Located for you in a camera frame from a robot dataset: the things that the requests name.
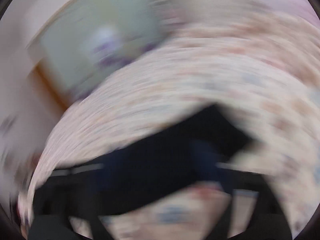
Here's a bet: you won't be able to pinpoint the black pants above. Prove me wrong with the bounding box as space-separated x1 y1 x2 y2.
34 103 261 217

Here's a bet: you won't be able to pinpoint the sliding glass door wardrobe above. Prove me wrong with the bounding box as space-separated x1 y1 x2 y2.
28 0 166 105

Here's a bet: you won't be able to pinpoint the floral bear print bedspread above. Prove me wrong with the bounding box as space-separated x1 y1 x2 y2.
18 0 319 239

